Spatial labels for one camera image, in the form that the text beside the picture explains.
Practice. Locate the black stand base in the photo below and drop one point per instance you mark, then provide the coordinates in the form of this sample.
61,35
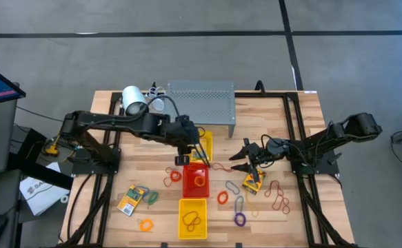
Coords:
31,165

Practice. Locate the purple coil wristband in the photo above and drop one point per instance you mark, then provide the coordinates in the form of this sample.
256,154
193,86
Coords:
235,219

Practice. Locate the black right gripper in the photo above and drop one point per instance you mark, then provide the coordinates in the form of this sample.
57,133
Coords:
259,155

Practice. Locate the yellow green crayon box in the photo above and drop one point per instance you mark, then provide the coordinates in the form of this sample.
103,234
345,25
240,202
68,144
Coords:
250,186

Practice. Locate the yellow black tool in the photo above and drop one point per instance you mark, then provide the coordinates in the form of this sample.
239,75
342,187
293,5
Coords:
52,149

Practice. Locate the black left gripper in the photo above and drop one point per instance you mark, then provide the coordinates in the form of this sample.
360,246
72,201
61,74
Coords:
187,137

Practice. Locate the yellow rubber band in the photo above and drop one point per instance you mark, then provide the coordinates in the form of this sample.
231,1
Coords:
256,213

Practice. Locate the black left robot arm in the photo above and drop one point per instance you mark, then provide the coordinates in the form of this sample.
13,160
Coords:
118,122

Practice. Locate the yellow plastic basket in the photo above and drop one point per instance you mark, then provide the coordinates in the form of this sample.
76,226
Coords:
183,206
207,151

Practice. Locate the white sticker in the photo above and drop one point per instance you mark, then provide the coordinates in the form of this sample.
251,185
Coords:
310,92

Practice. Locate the red rubber band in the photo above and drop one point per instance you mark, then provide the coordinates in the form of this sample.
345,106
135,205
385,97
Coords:
266,191
190,230
218,165
273,206
187,216
288,206
164,180

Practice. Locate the white round puck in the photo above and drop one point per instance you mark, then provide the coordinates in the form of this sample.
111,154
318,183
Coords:
158,105

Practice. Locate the black aluminium table frame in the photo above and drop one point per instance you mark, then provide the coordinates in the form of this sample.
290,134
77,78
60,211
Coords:
256,94

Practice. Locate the blue rubber band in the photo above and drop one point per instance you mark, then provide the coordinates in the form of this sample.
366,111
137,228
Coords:
142,187
227,184
235,205

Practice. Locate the red plastic basket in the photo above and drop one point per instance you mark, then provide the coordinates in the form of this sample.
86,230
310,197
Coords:
188,189

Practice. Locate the green rubber band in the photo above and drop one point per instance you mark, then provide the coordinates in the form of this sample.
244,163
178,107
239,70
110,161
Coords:
156,196

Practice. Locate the grey perforated metal shelf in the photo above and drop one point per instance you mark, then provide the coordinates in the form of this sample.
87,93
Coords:
200,103

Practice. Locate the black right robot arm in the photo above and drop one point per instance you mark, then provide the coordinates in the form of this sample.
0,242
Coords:
359,125

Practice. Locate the yellow green card package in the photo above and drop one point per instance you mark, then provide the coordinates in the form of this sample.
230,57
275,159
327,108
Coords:
130,203
197,157

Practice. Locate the white printed paper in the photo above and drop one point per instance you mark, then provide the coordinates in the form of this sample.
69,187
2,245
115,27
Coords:
42,199

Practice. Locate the red orange coil wristband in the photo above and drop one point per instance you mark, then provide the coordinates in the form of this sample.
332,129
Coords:
222,192
171,176

